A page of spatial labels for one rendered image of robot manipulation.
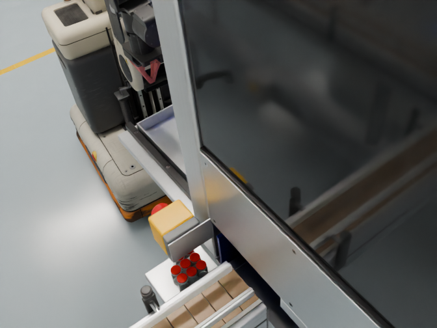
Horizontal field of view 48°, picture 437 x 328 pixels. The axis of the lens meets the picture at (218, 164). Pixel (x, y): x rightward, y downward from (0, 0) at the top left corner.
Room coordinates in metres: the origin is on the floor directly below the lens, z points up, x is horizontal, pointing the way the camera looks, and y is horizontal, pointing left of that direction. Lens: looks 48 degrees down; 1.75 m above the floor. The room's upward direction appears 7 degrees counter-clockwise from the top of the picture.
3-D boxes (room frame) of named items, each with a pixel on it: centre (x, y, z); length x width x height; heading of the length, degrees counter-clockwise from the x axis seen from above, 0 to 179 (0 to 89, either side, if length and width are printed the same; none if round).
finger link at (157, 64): (0.97, 0.14, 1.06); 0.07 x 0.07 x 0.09; 31
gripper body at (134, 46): (0.96, 0.14, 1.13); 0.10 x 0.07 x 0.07; 31
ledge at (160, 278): (0.49, 0.09, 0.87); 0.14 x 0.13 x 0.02; 31
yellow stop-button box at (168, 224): (0.53, 0.10, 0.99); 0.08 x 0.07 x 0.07; 31
